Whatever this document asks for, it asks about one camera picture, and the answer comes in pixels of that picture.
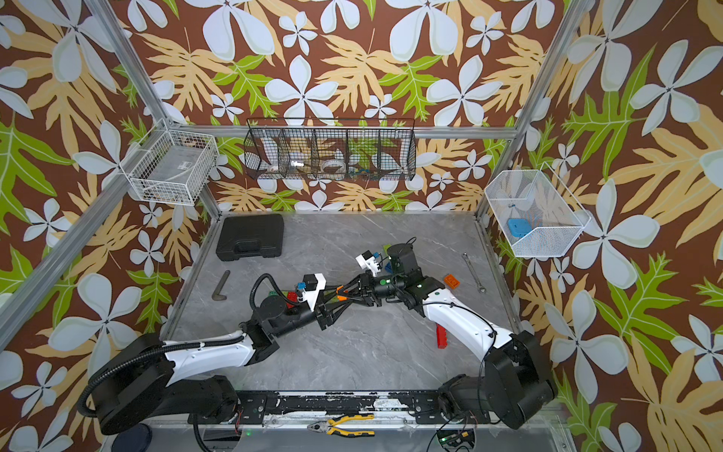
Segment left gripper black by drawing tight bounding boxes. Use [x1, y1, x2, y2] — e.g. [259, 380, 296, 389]
[273, 283, 350, 341]

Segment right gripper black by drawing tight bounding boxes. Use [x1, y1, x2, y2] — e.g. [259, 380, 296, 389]
[339, 272, 407, 309]

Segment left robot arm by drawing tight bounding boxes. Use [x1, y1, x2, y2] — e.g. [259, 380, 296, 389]
[75, 273, 327, 435]

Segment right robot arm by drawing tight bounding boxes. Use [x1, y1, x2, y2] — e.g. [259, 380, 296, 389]
[308, 241, 557, 429]

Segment small orange upturned lego brick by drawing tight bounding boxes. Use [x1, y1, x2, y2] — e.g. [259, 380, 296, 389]
[444, 274, 459, 290]

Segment long red lego brick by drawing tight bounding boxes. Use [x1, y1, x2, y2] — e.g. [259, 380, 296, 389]
[436, 324, 448, 350]

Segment grey allen key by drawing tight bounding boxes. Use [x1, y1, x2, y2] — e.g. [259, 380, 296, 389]
[212, 270, 231, 301]

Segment black plastic tool case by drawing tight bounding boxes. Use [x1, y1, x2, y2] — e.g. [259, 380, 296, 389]
[216, 214, 284, 262]

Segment silver combination wrench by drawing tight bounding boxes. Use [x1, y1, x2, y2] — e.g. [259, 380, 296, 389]
[462, 252, 487, 294]

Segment yellow black pliers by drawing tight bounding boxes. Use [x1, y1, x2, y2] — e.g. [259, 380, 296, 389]
[307, 414, 376, 438]

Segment blue sponge in basket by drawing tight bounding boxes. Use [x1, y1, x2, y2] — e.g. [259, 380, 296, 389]
[506, 218, 533, 238]

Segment black round disc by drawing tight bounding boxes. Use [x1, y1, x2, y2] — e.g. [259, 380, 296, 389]
[110, 424, 153, 452]

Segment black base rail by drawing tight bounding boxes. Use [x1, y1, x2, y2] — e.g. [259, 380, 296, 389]
[235, 390, 494, 427]

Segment aluminium frame post left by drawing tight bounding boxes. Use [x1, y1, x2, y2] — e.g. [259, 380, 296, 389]
[87, 1, 221, 220]

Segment aluminium frame post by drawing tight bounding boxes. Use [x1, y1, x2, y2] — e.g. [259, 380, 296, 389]
[87, 1, 221, 220]
[473, 0, 594, 218]

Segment black wire basket centre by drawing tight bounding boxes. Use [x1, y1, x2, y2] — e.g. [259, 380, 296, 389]
[241, 118, 418, 181]

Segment white wire basket left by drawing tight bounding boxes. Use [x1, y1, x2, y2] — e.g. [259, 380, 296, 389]
[124, 120, 220, 206]

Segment white wire basket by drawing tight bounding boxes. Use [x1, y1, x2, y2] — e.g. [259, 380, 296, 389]
[485, 164, 591, 260]
[124, 120, 220, 206]

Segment white wire basket right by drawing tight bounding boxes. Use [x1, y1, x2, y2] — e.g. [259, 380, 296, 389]
[485, 164, 591, 260]

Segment aluminium frame post right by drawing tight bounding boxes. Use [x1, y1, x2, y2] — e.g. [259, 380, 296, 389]
[473, 0, 594, 218]

